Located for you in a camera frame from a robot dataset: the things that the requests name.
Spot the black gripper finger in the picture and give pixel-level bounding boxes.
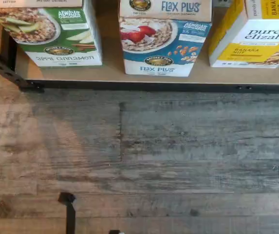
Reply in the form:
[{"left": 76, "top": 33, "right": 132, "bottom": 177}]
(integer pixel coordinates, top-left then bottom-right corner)
[{"left": 57, "top": 192, "right": 76, "bottom": 234}]

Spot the black metal shelving rack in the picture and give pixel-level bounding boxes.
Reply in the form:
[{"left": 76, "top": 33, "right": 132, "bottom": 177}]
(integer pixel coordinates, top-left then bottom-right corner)
[{"left": 0, "top": 14, "right": 279, "bottom": 95}]

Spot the blue flax plus oatmeal box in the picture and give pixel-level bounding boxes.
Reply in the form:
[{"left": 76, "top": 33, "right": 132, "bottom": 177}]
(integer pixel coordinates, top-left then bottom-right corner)
[{"left": 119, "top": 0, "right": 212, "bottom": 78}]

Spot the green apple cinnamon oatmeal box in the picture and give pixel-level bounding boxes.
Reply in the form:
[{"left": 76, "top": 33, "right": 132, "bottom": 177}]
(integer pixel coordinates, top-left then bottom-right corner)
[{"left": 0, "top": 0, "right": 103, "bottom": 68}]

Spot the yellow purely elizabeth oatmeal box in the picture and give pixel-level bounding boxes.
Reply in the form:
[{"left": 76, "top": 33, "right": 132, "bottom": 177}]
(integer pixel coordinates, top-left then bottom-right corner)
[{"left": 208, "top": 0, "right": 279, "bottom": 69}]

